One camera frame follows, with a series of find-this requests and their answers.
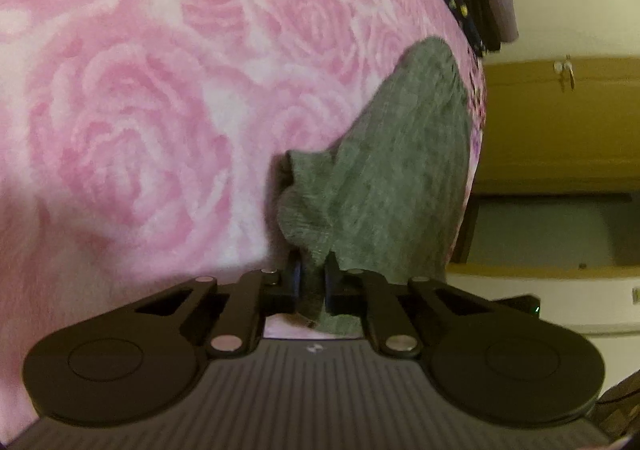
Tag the grey plaid garment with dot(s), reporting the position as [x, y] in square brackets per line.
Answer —
[395, 169]

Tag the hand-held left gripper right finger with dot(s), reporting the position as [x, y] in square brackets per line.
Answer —
[332, 290]

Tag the pink floral blanket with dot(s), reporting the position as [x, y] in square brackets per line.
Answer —
[150, 104]

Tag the wardrobe key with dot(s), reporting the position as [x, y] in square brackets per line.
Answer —
[565, 72]

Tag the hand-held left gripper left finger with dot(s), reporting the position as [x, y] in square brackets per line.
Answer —
[296, 280]

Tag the white cabinet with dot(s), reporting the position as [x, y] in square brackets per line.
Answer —
[550, 240]

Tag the brown wooden wardrobe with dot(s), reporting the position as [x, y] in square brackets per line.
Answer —
[560, 139]

